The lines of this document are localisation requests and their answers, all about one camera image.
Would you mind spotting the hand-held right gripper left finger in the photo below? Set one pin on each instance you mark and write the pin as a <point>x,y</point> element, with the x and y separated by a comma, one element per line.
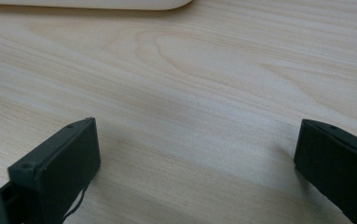
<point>64,161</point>

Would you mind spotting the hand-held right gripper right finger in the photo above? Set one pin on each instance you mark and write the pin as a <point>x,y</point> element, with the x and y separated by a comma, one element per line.
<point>337,168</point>

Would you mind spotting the white plastic storage bin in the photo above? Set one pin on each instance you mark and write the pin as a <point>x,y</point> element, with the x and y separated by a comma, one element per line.
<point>104,3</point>

